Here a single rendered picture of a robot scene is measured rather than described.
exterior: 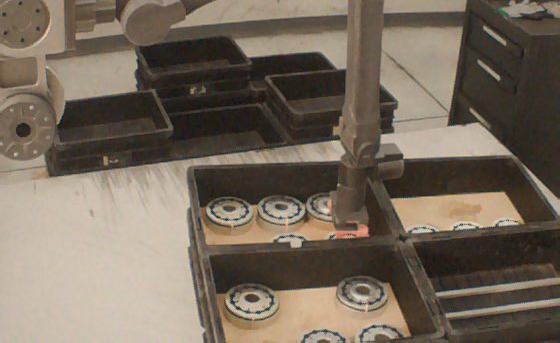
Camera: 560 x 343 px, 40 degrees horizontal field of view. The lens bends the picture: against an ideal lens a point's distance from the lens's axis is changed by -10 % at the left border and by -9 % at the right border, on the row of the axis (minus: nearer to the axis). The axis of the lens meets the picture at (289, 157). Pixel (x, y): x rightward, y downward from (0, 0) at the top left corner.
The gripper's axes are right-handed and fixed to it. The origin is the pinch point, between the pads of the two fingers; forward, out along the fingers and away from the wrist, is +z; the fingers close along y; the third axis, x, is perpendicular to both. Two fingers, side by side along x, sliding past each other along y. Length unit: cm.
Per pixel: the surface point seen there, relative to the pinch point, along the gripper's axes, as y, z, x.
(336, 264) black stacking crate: -9.9, -1.7, 3.1
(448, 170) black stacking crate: 23.1, -3.0, -28.5
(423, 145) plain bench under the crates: 69, 17, -36
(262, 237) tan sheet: 6.9, 3.9, 16.1
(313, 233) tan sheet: 8.4, 3.9, 5.0
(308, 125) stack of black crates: 108, 32, -8
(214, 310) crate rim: -28.5, -5.8, 27.5
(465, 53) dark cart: 155, 22, -77
